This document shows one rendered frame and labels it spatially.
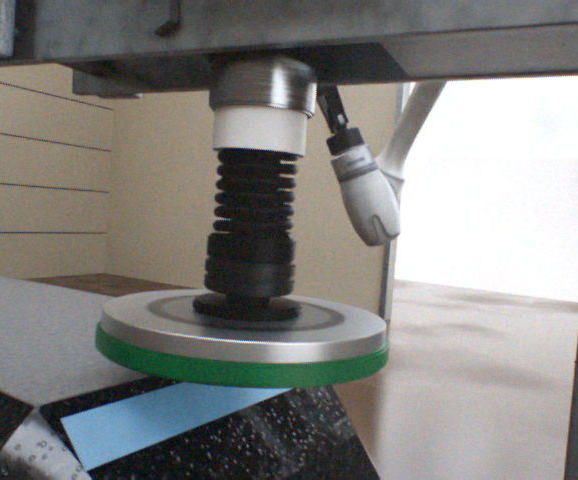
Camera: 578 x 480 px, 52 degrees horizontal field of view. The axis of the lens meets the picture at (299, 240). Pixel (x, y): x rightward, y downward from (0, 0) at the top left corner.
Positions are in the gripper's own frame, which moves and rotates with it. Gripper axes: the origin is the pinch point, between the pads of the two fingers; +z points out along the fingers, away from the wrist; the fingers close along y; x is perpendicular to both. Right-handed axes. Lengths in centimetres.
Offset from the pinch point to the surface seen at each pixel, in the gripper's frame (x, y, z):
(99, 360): 37, 76, -32
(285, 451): 25, 75, -45
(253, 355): 23, 90, -33
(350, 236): -34, -440, -80
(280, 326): 21, 85, -33
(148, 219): 165, -576, 15
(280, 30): 14, 87, -15
